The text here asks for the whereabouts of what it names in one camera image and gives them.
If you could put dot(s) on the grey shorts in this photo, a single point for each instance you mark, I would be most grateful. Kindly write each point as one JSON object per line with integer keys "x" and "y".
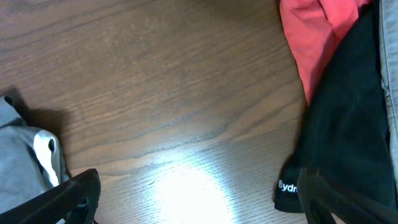
{"x": 32, "y": 159}

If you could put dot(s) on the red garment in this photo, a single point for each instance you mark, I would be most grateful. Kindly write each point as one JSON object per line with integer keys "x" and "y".
{"x": 314, "y": 29}

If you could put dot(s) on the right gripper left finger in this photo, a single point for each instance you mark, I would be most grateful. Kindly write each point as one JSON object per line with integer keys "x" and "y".
{"x": 74, "y": 201}

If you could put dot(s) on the grey trousers in pile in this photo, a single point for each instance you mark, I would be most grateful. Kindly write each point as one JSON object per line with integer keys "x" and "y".
{"x": 388, "y": 56}

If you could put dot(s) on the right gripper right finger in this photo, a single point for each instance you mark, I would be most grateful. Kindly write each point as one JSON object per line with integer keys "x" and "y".
{"x": 322, "y": 199}

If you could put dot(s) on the black garment with white logo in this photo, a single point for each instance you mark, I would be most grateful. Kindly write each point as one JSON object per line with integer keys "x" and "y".
{"x": 345, "y": 133}

